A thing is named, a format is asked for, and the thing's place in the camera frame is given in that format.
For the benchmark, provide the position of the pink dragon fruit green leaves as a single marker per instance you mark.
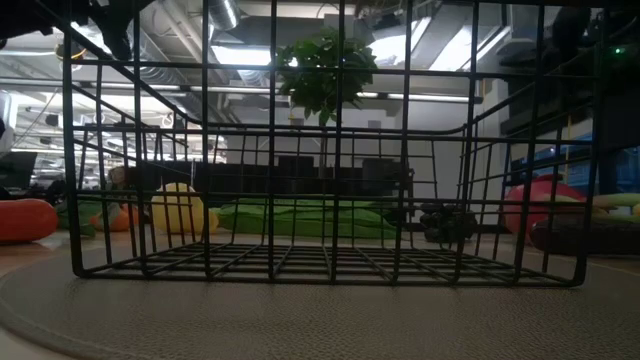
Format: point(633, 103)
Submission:
point(540, 200)

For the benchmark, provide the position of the yellow lemon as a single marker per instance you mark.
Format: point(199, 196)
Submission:
point(180, 207)

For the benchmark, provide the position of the red-orange carrot with green leaves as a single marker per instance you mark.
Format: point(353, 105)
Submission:
point(25, 220)

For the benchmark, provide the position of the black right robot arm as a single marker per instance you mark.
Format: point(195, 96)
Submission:
point(620, 70)

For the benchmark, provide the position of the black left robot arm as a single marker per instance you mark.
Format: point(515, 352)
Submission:
point(25, 15)

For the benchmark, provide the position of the person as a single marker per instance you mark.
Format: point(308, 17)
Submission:
point(118, 177)

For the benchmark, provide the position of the dark monitor screen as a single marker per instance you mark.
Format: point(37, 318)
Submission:
point(17, 170)

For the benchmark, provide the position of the artificial potted green plant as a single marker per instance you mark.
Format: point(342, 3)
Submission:
point(325, 75)

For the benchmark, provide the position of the round grey woven placemat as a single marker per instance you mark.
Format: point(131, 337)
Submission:
point(320, 320)

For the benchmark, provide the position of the silver ventilation duct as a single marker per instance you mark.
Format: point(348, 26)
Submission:
point(225, 12)

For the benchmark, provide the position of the black metal table frame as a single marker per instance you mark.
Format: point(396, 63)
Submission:
point(240, 176)

